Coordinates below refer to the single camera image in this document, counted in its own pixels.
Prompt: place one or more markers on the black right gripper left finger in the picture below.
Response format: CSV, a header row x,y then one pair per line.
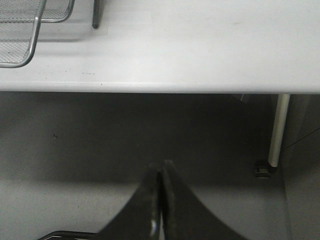
x,y
140,218

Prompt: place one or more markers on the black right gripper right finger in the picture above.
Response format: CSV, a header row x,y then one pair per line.
x,y
185,217

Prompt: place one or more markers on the mesh rack tray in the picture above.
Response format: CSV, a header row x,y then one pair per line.
x,y
18,41
26,11

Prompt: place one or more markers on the white table leg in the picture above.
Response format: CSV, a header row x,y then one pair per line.
x,y
278,129

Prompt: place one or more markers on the grey metal rack frame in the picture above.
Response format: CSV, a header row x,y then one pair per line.
x,y
98,6

